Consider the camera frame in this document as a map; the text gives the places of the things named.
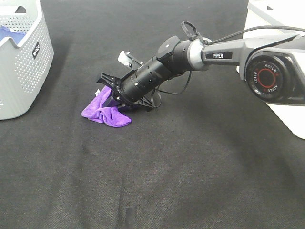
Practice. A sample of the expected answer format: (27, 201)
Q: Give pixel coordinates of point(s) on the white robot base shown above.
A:
(276, 75)

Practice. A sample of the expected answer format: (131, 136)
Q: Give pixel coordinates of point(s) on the blue towel in basket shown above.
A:
(6, 32)

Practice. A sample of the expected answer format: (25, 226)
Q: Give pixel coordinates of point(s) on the purple microfibre towel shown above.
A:
(110, 116)

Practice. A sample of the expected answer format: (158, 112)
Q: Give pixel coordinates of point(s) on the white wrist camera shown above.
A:
(124, 59)

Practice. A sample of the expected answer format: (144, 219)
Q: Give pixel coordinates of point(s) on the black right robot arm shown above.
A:
(197, 54)

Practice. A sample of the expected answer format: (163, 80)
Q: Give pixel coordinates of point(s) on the grey perforated plastic basket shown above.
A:
(24, 66)

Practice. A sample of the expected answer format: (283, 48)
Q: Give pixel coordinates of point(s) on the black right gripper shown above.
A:
(129, 91)

